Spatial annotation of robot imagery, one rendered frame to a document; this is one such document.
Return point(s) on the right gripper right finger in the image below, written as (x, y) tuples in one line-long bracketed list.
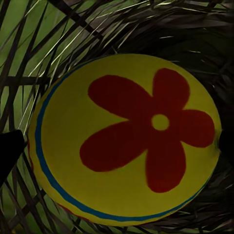
[(226, 145)]

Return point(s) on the wicker basket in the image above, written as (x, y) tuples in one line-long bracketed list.
[(112, 32)]

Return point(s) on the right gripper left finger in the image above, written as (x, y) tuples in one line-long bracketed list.
[(11, 146)]

